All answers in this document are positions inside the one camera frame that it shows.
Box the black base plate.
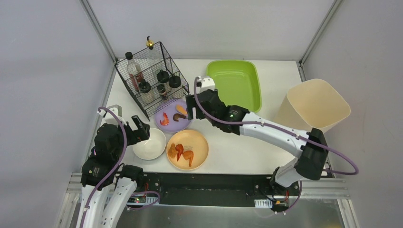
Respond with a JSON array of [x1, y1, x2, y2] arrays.
[[127, 172, 299, 208]]

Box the fried toy nugget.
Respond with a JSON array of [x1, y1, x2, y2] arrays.
[[167, 143, 177, 158]]

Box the gold-top glass oil bottle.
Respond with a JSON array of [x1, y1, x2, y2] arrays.
[[146, 36, 164, 79]]

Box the purple cable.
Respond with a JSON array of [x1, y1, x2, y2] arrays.
[[193, 76, 360, 215], [78, 107, 161, 228]]

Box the green plastic tub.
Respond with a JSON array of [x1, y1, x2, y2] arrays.
[[206, 60, 262, 113]]

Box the black-lid glass jar front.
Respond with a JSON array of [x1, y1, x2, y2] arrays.
[[157, 70, 171, 93]]

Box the beige waste bin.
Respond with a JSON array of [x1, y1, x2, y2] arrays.
[[273, 78, 351, 133]]

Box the red toy chicken wing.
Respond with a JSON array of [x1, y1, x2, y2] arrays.
[[175, 144, 184, 161]]

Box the orange toy bread piece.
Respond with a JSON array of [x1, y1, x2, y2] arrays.
[[175, 104, 187, 116]]

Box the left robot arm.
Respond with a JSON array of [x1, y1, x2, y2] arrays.
[[76, 115, 150, 228]]

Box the black-lid spice jar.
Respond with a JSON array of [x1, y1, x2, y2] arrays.
[[138, 79, 155, 105]]

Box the black pepper grinder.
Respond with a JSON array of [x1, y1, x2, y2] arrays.
[[156, 84, 168, 100]]

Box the purple plate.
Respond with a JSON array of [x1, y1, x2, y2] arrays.
[[154, 99, 192, 133]]

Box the black wire rack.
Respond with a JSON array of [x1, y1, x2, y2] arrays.
[[115, 41, 190, 119]]

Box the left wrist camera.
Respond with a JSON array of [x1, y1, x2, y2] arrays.
[[97, 105, 126, 126]]

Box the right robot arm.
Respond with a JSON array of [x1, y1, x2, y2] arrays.
[[185, 89, 328, 188]]

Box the toy shrimp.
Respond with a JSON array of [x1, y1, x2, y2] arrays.
[[160, 112, 170, 126]]

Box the black-lid glass jar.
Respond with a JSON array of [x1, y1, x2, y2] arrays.
[[157, 70, 171, 93], [168, 75, 182, 99]]

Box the orange toy drumstick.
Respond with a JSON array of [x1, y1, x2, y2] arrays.
[[182, 150, 194, 167]]

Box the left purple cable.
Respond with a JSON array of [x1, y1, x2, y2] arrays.
[[78, 107, 161, 228]]

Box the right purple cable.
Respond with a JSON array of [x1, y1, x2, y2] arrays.
[[193, 76, 360, 215]]

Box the dark sauce bottle red label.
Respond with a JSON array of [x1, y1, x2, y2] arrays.
[[125, 52, 144, 92]]

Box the white floral bowl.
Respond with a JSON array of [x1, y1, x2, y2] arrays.
[[132, 128, 167, 160]]

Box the orange plate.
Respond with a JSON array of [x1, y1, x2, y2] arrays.
[[166, 130, 209, 171]]

